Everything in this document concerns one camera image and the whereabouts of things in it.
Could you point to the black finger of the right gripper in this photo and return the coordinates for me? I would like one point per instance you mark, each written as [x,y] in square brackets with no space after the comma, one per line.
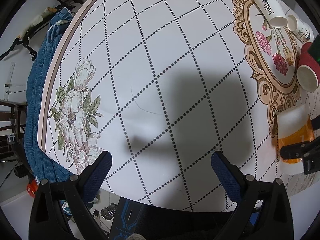
[306,149]

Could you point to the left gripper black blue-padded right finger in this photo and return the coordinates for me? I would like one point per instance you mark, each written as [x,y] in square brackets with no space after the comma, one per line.
[263,208]

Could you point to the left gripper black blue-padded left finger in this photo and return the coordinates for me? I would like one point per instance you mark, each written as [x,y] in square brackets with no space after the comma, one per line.
[47,219]

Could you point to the orange and white cup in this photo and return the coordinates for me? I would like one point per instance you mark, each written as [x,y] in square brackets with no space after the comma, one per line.
[294,127]

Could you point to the red ribbed paper cup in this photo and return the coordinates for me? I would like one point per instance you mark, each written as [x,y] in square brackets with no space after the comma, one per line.
[308,70]

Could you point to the small white patterned cup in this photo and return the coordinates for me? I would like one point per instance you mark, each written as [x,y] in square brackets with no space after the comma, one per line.
[301,30]

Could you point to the tall white paper cup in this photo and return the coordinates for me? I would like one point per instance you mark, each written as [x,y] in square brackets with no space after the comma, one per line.
[273,12]

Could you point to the black blue box below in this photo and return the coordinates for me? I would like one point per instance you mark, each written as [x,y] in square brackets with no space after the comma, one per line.
[128,219]

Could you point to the white checked floral tablecloth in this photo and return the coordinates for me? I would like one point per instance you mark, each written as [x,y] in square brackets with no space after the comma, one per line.
[161,85]

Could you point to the blue textured cloth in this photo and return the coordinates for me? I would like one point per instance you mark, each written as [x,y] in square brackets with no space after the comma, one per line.
[41,165]

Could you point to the black tripod stand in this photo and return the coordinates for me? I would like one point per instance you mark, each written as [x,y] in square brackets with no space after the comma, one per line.
[36,25]

